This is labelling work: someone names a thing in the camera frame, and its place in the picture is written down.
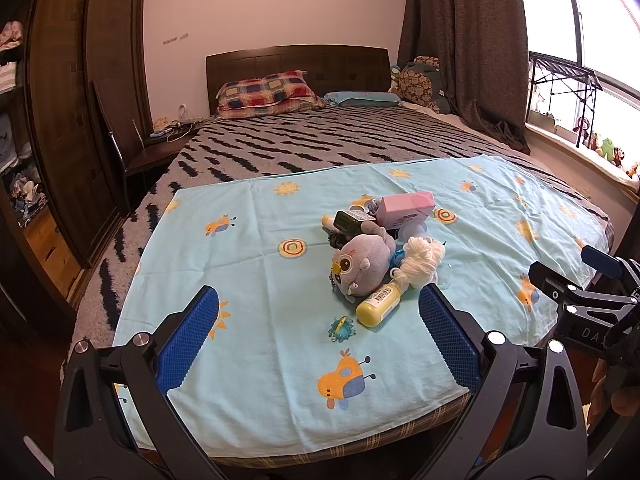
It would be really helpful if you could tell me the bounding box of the clear plastic small box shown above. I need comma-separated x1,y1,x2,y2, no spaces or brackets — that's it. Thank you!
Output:
435,262,454,290

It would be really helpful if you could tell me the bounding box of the white yarn ball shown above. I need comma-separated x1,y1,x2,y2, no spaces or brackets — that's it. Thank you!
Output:
390,237,446,294

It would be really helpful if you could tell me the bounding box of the yellow bottle white cap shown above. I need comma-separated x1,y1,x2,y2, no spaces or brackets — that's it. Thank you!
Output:
356,282,401,328

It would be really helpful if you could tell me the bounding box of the blue snack packet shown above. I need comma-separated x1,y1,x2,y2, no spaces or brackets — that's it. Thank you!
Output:
390,249,406,269

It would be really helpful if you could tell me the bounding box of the white plastic cup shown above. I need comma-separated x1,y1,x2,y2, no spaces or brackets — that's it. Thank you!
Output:
398,222,430,242

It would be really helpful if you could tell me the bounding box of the grey plush toy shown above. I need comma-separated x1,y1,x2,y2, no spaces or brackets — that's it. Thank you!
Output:
329,220,396,302

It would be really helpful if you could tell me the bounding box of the green toy figure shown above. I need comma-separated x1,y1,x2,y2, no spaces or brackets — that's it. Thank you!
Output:
597,138,615,162

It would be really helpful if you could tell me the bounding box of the pink cardboard box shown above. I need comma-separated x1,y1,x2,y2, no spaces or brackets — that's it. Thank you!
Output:
374,192,435,230

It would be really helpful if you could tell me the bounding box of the light blue cartoon sheet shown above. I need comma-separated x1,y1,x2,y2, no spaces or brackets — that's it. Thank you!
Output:
115,156,610,460

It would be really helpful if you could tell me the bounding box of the dark green black box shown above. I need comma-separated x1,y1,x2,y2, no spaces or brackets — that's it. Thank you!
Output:
333,209,375,238

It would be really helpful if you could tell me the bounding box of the dark bedside table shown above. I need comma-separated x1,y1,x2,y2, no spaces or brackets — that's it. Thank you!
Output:
91,78,198,214

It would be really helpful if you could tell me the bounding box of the black metal window rack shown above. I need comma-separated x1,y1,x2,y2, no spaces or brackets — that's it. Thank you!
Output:
526,52,603,148

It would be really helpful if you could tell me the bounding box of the brown patterned cushion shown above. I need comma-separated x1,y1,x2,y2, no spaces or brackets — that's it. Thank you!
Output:
392,56,451,114

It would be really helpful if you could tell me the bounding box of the dark wooden wardrobe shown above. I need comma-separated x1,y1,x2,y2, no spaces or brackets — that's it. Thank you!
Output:
0,0,154,311

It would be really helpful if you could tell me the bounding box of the plaid red blue pillow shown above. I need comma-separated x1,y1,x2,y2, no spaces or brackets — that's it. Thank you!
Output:
215,70,326,119

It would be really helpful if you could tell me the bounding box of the teal flat pillow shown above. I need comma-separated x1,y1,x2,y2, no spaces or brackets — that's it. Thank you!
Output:
322,91,400,107

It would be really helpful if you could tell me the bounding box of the dark brown curtain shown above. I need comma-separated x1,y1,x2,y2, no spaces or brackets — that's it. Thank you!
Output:
397,0,530,154

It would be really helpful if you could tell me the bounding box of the dark wooden headboard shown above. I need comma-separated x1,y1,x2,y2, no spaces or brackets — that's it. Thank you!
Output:
205,43,393,117

